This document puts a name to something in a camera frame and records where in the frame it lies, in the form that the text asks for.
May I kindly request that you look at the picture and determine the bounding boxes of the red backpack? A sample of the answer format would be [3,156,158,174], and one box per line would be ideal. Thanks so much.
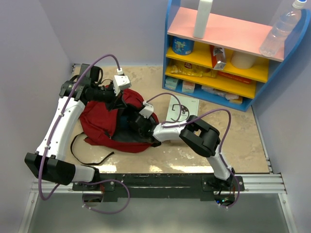
[70,89,161,166]

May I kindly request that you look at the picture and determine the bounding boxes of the white booklet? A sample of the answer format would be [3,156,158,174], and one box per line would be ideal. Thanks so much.
[166,96,199,122]

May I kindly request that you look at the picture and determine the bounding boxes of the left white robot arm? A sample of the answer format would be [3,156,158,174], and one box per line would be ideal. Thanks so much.
[25,64,131,190]

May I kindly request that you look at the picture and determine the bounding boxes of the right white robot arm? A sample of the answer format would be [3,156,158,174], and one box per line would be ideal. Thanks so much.
[127,114,234,191]

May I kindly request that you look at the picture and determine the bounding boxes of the teal tissue pack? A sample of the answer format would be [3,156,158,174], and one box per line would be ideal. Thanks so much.
[165,76,179,90]

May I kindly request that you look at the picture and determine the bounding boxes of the pink tissue pack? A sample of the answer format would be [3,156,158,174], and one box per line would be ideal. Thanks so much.
[182,80,195,94]

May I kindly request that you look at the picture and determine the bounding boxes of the yellow snack bag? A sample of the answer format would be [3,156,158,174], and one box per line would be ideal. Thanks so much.
[170,60,217,78]

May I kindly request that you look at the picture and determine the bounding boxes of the blue round tin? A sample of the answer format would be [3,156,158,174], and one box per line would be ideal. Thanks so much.
[172,36,194,55]

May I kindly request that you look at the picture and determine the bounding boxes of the white wrapped packs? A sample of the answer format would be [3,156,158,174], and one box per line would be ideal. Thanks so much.
[201,86,243,104]

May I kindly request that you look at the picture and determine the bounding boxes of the red flat box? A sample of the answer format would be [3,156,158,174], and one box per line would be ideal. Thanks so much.
[218,71,252,84]

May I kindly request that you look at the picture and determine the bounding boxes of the red snack box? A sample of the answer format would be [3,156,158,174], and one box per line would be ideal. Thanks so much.
[210,45,226,70]

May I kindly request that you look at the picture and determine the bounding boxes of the blue wooden shelf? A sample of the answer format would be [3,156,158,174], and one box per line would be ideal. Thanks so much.
[162,0,311,112]

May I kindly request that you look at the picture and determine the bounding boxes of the white paper roll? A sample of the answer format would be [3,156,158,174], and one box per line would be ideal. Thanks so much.
[231,51,257,69]

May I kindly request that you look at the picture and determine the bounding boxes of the white bottle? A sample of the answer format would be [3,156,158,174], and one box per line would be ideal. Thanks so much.
[193,0,213,39]

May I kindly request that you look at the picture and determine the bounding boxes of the clear plastic water bottle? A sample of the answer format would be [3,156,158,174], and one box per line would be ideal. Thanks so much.
[259,0,307,57]

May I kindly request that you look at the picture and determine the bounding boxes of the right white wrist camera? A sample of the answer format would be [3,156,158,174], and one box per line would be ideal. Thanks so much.
[139,101,154,119]

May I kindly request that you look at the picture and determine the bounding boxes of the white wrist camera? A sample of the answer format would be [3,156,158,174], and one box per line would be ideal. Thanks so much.
[139,101,154,119]
[113,75,132,96]

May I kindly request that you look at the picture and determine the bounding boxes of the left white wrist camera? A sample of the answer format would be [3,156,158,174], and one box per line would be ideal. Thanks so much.
[113,75,132,96]

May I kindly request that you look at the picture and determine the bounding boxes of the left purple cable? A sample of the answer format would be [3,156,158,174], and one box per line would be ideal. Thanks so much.
[38,53,132,214]

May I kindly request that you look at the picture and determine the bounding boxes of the purple cable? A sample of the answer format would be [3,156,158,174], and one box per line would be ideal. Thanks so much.
[145,92,242,209]
[38,53,132,214]

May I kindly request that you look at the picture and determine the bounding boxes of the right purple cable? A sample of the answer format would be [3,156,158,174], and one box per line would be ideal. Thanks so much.
[145,92,242,209]

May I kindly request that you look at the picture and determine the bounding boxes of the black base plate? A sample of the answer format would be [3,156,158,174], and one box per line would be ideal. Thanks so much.
[72,173,245,204]

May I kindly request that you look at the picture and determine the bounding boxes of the aluminium rail frame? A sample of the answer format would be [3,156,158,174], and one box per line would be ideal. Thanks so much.
[20,65,296,233]

